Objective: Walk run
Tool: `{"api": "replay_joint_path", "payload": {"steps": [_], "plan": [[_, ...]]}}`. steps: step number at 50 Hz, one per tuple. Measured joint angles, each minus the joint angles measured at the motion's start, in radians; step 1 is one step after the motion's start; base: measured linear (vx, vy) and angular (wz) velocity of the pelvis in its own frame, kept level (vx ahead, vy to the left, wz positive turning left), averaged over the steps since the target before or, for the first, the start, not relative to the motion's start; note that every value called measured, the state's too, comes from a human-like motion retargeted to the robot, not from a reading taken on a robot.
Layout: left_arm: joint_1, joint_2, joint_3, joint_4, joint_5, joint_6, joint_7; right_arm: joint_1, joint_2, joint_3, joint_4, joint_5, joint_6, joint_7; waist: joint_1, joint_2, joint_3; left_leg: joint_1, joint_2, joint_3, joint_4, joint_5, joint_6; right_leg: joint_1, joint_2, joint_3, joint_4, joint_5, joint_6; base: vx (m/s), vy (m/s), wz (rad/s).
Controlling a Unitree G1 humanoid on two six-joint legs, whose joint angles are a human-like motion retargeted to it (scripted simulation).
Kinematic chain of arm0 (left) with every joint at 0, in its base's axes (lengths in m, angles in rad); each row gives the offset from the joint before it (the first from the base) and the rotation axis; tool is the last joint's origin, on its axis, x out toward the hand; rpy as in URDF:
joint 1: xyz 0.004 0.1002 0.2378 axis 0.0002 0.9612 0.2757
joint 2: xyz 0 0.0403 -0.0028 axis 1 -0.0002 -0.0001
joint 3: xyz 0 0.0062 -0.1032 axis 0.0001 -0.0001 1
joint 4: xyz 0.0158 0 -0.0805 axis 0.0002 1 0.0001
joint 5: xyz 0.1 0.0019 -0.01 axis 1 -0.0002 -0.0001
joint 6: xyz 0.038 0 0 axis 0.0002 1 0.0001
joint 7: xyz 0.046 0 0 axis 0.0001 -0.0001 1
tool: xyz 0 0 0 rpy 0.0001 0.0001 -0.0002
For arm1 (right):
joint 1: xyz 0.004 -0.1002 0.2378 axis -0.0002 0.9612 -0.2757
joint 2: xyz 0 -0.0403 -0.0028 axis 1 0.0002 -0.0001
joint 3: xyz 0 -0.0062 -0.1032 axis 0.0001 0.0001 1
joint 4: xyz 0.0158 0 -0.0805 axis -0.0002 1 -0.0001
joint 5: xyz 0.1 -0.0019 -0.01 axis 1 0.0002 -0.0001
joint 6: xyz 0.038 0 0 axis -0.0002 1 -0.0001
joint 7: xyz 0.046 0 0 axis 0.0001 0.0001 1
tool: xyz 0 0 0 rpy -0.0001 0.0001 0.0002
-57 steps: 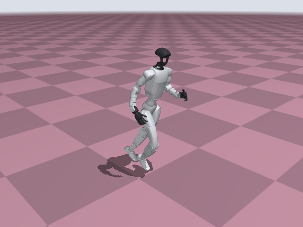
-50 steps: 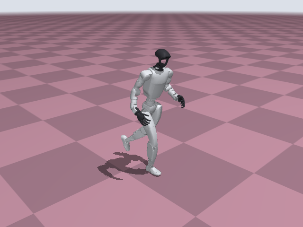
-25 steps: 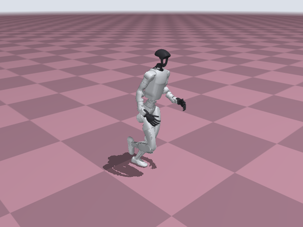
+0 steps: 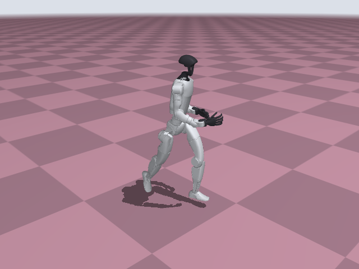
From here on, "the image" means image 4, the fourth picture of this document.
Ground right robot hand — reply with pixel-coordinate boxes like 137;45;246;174
198;112;223;127

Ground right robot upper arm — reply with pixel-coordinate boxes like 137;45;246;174
172;83;184;117

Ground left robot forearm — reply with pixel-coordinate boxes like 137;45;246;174
187;105;195;114

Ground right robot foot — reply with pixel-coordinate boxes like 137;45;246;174
142;171;151;192

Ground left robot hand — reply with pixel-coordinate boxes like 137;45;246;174
192;107;209;119

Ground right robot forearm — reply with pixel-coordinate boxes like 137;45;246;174
176;111;205;128

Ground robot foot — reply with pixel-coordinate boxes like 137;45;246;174
188;190;209;201
142;171;151;192

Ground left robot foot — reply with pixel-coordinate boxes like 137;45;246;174
188;190;209;201

